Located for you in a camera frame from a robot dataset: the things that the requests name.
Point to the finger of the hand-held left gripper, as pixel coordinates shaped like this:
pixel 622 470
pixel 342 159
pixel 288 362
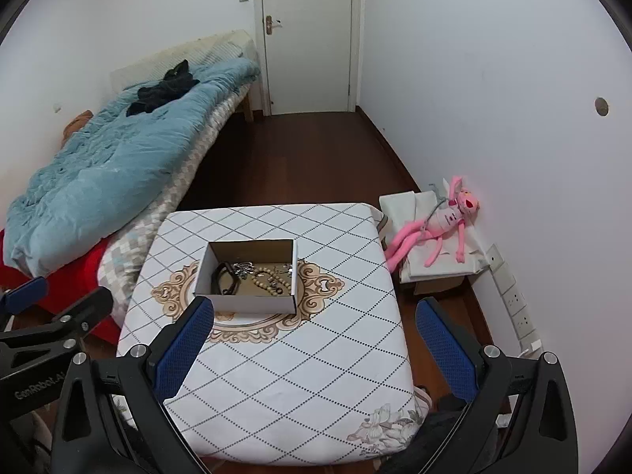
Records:
pixel 84 313
pixel 24 294

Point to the white door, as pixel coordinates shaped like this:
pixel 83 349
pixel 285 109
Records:
pixel 306 34

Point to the red blanket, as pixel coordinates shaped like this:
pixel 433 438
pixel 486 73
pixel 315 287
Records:
pixel 84 266

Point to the white diamond-patterned tablecloth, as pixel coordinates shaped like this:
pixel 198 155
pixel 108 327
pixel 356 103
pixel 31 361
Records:
pixel 296 380

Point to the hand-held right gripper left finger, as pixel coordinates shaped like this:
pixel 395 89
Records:
pixel 185 350

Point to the round wall hole cover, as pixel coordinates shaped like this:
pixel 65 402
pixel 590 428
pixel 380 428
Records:
pixel 601 106

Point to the white cardboard box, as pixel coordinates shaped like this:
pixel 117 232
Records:
pixel 247 303

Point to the white plug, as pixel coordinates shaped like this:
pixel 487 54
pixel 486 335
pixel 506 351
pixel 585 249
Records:
pixel 531 348

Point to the wooden bed frame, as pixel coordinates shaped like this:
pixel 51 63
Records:
pixel 247 107

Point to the black smart band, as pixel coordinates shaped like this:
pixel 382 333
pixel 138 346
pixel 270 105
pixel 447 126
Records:
pixel 217 276

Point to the light blue quilt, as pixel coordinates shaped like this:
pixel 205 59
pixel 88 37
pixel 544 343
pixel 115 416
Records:
pixel 108 173

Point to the pink plush toy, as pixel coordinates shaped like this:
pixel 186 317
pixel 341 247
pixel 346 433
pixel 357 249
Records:
pixel 447 217

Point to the checkered bed sheet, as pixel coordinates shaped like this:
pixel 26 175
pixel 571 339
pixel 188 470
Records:
pixel 143 237

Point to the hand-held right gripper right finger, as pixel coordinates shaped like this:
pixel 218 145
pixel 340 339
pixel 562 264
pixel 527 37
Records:
pixel 444 350

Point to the white wall socket strip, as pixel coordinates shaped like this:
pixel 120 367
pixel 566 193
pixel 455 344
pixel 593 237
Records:
pixel 513 296

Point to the black clothing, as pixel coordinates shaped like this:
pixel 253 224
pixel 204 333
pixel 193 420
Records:
pixel 163 91

